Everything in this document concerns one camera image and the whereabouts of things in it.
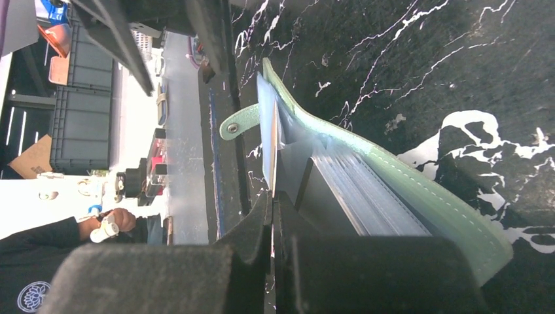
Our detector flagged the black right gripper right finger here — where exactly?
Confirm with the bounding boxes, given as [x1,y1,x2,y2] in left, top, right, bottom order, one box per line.
[273,192,489,313]

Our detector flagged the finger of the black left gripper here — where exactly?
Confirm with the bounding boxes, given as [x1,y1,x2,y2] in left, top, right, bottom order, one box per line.
[185,0,230,74]
[71,0,154,96]

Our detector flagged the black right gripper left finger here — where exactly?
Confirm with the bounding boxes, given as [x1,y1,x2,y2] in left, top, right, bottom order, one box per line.
[39,193,272,313]

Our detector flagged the gold credit card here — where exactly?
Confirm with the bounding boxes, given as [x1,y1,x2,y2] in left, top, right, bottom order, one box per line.
[262,100,279,198]

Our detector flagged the mint green card holder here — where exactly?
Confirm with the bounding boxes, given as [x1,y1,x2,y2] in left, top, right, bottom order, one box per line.
[219,59,514,285]

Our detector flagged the grey storage crate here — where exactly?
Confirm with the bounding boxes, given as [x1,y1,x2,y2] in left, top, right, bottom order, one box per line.
[50,9,114,175]

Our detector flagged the person in black shirt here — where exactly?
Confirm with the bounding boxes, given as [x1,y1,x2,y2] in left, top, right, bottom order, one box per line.
[1,208,149,313]

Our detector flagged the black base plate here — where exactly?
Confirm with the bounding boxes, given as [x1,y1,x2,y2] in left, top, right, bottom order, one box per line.
[198,65,251,243]

